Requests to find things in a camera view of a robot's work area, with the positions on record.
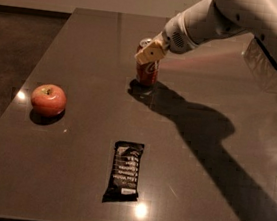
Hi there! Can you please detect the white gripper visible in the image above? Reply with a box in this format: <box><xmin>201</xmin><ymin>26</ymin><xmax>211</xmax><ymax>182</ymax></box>
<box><xmin>135</xmin><ymin>12</ymin><xmax>199</xmax><ymax>65</ymax></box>

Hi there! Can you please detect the black rxbar chocolate wrapper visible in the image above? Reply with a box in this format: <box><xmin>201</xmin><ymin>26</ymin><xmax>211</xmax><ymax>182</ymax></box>
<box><xmin>102</xmin><ymin>141</ymin><xmax>144</xmax><ymax>203</ymax></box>

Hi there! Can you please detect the red apple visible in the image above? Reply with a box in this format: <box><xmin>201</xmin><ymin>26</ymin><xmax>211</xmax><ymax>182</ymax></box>
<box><xmin>30</xmin><ymin>84</ymin><xmax>67</xmax><ymax>118</ymax></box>

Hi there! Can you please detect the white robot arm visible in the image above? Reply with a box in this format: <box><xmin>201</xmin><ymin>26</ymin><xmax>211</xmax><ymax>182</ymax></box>
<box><xmin>135</xmin><ymin>0</ymin><xmax>277</xmax><ymax>69</ymax></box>

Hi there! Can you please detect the red coke can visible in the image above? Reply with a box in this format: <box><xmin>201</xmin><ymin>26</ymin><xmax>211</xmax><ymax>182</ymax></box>
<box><xmin>136</xmin><ymin>38</ymin><xmax>160</xmax><ymax>88</ymax></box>

